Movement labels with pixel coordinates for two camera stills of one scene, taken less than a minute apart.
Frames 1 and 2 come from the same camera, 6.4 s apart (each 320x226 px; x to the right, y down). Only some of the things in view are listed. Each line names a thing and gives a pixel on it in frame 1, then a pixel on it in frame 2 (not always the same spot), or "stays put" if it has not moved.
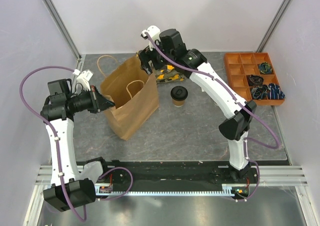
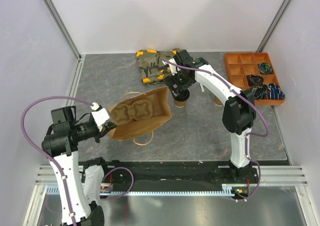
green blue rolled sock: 265,68 stays put
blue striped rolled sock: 275,92 stays put
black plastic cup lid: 179,93 stays put
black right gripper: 149,54 -> 171,80
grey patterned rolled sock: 260,92 stays put
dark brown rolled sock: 255,80 stays put
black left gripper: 100,103 -> 105,129
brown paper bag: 133,92 -> 137,115
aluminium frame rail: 281,176 stays put
